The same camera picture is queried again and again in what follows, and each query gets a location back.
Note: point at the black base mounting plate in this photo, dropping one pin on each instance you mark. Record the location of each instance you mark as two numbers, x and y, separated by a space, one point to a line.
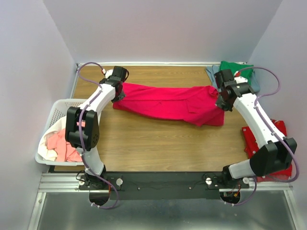
163 186

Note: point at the white cream garment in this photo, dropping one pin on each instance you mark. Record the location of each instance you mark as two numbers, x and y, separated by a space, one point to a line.
53 145

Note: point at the aluminium frame rail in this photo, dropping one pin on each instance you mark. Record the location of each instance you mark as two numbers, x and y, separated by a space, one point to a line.
162 201

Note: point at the magenta t shirt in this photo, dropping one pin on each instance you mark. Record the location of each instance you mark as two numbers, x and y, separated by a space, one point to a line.
195 105

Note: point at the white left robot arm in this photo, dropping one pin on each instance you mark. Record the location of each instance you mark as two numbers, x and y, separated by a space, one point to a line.
82 122

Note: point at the red patterned folded t shirt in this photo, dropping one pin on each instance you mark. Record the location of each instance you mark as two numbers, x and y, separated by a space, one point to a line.
251 148

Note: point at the white laundry basket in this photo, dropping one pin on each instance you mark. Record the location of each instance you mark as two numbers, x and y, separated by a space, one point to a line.
59 110

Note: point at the grey blue folded t shirt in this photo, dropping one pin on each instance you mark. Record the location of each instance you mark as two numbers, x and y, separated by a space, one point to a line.
215 68

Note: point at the green folded t shirt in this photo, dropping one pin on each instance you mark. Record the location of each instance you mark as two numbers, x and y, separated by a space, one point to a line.
234 67

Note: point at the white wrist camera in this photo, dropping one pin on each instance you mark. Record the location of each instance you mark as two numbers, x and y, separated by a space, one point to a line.
239 79
107 73

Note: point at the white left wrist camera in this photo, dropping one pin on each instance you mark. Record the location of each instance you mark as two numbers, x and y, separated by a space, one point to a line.
107 73

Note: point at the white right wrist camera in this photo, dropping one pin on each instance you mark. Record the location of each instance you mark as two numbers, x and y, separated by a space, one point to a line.
239 79

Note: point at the peach pink garment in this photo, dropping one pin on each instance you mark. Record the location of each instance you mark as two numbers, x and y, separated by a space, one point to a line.
72 154

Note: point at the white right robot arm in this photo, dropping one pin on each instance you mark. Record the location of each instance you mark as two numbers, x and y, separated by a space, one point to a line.
276 151

